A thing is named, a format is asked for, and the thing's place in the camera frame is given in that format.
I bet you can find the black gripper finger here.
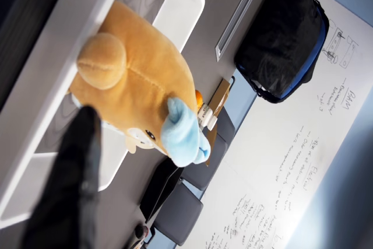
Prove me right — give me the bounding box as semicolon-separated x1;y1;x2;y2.
22;104;103;249

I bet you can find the brown plush toy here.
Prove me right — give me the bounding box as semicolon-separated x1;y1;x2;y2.
66;0;211;168

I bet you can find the white plastic bin, grey bottom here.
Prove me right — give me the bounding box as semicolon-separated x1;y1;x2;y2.
0;0;206;222

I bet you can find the black flat open box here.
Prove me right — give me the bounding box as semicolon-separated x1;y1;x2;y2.
139;157;185;223

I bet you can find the grey office chair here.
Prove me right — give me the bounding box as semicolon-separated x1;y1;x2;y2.
215;107;236;142
153;183;205;247
180;135;230;191

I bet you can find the white pill bottle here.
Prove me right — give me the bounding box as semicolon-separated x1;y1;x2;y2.
196;103;219;130

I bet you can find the brown cardboard box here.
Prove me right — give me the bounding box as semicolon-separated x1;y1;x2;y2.
200;77;236;168

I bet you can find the whiteboard with handwriting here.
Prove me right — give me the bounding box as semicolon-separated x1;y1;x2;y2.
189;0;373;249

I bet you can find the black bag with blue trim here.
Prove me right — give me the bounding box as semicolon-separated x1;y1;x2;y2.
234;0;330;104

